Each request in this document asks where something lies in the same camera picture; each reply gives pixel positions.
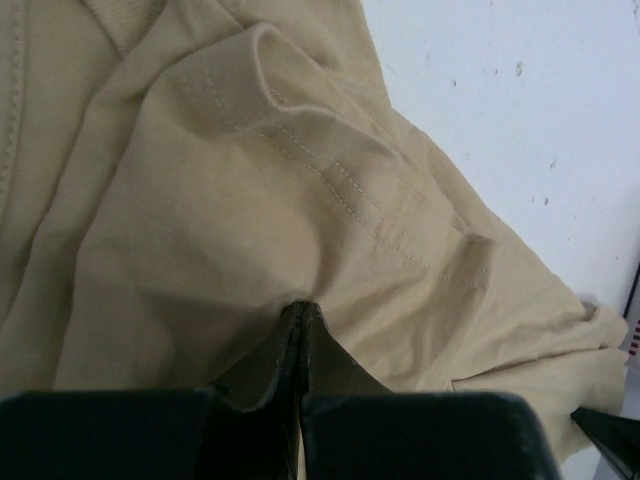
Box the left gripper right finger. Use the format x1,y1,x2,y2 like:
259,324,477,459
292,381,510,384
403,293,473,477
298,302,391,479

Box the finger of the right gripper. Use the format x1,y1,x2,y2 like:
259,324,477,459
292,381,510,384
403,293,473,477
571,407,640,480

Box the white plastic basket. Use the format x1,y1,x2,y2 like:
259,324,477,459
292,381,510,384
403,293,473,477
621,269,639,369

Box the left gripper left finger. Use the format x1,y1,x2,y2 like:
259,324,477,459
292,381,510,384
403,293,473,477
209,302,305,479

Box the beige t shirt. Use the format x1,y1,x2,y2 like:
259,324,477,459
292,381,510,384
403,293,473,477
1,1,627,461

